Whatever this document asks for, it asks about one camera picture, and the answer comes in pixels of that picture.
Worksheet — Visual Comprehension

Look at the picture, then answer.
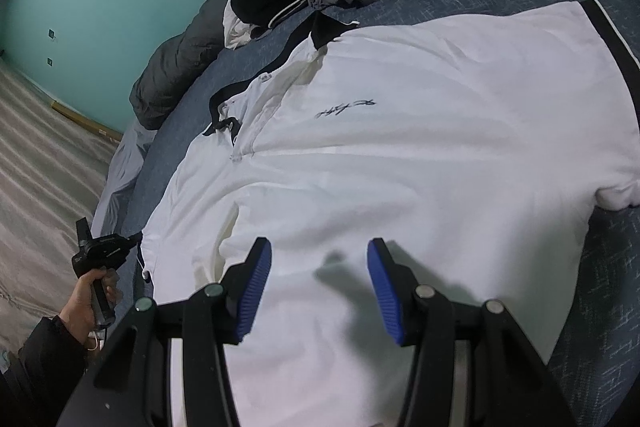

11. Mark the light grey blanket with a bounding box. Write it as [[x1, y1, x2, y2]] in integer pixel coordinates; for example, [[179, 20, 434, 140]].
[[92, 122, 156, 238]]

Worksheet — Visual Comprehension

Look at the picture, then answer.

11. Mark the dark grey duvet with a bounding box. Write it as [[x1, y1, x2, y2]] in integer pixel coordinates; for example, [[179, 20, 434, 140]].
[[129, 0, 431, 130]]

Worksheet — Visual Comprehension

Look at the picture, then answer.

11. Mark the wooden strip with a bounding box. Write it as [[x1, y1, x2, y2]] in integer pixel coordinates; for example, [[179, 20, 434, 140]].
[[52, 102, 123, 142]]

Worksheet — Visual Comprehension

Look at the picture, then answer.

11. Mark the white polo shirt black trim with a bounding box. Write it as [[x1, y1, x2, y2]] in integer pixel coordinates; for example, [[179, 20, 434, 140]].
[[140, 0, 640, 427]]

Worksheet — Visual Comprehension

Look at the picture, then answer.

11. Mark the cream shirt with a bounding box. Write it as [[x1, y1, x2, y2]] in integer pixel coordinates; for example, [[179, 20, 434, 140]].
[[222, 0, 261, 50]]

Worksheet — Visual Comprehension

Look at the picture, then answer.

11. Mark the person's left hand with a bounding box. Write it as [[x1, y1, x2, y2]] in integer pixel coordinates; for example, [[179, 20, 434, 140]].
[[57, 271, 123, 347]]

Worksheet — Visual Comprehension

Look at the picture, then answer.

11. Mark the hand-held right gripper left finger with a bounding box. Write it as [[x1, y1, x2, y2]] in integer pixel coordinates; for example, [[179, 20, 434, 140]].
[[55, 237, 273, 427]]

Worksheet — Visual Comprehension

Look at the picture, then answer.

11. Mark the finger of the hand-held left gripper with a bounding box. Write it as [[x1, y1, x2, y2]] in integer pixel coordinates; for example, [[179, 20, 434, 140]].
[[120, 232, 146, 260]]

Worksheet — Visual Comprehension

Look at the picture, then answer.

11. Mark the person's left forearm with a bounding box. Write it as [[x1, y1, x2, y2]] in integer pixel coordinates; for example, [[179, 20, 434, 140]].
[[0, 314, 88, 427]]

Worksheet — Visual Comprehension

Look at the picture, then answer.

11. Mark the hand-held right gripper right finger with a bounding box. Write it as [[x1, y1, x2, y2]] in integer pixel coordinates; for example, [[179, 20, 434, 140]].
[[366, 238, 576, 427]]

